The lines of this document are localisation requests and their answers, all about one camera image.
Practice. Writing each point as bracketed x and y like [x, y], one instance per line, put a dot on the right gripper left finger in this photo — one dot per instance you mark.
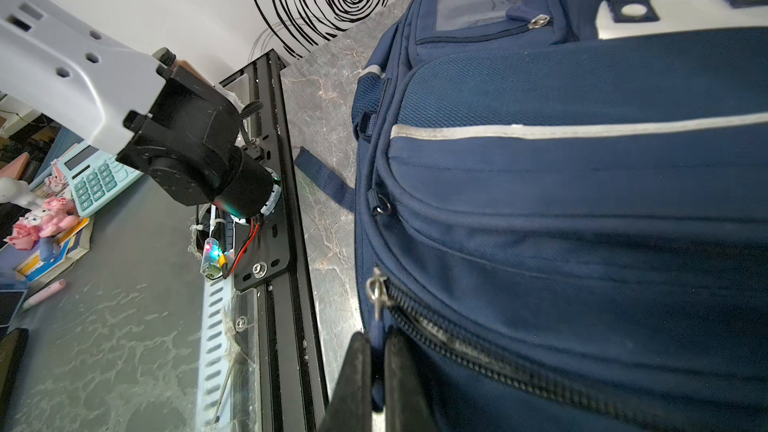
[350, 407]

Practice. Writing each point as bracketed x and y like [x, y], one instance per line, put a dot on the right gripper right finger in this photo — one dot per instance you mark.
[406, 408]

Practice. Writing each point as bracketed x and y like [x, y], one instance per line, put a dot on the navy blue student backpack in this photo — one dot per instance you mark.
[563, 205]

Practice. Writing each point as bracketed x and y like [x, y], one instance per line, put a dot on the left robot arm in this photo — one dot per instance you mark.
[151, 112]

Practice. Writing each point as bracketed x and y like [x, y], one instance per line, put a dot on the pink pen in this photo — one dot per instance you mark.
[44, 294]

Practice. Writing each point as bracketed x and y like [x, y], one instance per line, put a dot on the mint green calculator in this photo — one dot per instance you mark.
[94, 177]

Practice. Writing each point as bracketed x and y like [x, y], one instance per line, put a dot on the pink plush toy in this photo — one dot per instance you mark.
[56, 215]

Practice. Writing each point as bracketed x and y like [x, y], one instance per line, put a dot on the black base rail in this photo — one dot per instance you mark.
[277, 380]

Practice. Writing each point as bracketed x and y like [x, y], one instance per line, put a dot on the white slotted cable duct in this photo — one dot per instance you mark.
[216, 363]

